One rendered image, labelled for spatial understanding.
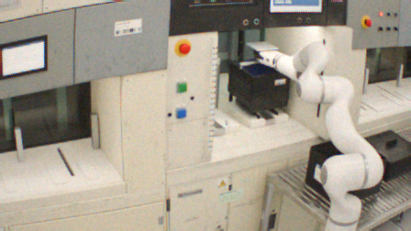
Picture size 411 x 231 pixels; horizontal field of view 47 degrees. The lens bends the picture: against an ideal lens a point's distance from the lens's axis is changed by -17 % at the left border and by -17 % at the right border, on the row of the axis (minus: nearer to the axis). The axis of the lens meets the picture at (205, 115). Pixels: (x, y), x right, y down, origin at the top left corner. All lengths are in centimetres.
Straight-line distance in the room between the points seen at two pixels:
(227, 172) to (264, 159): 18
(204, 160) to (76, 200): 56
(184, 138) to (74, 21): 69
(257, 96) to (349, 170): 97
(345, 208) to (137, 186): 86
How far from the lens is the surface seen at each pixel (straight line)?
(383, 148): 254
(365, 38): 256
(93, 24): 182
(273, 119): 259
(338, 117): 180
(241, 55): 322
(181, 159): 217
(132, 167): 209
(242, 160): 232
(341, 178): 164
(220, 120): 253
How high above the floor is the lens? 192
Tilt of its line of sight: 23 degrees down
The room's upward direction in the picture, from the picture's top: 2 degrees clockwise
